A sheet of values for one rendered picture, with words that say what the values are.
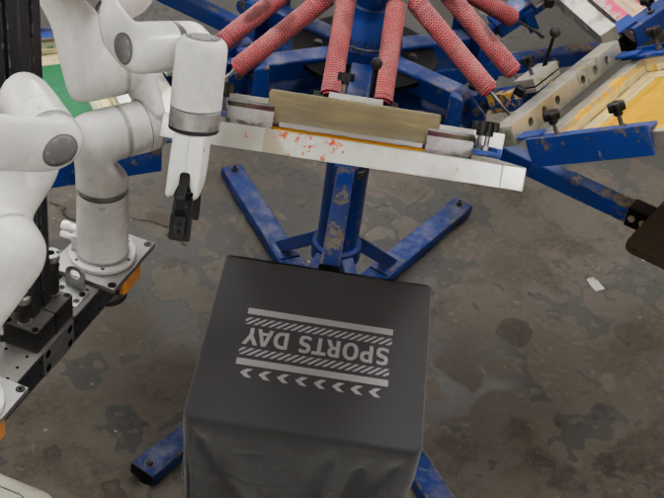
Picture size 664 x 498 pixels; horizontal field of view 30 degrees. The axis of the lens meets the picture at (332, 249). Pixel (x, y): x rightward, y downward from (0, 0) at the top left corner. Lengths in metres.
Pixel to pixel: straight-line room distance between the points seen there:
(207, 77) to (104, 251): 0.63
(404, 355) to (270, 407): 0.32
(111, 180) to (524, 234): 2.52
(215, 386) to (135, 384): 1.35
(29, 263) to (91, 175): 0.44
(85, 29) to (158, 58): 0.37
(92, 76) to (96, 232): 0.30
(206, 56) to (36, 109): 0.25
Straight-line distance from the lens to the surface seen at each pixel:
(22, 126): 1.69
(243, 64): 3.13
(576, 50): 3.75
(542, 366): 3.99
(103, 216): 2.26
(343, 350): 2.49
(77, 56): 2.17
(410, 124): 2.56
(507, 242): 4.45
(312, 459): 2.37
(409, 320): 2.58
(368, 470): 2.39
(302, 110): 2.56
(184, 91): 1.78
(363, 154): 1.97
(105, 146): 2.17
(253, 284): 2.61
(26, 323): 2.17
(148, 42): 1.81
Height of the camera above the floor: 2.64
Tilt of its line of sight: 38 degrees down
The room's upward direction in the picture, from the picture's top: 8 degrees clockwise
